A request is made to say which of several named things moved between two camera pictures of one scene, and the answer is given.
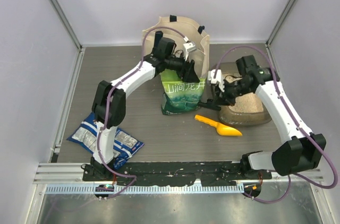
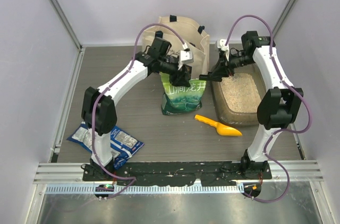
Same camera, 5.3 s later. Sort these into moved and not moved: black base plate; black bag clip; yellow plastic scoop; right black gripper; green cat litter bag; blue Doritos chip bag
Moved: black bag clip; right black gripper
Not moved: blue Doritos chip bag; yellow plastic scoop; green cat litter bag; black base plate
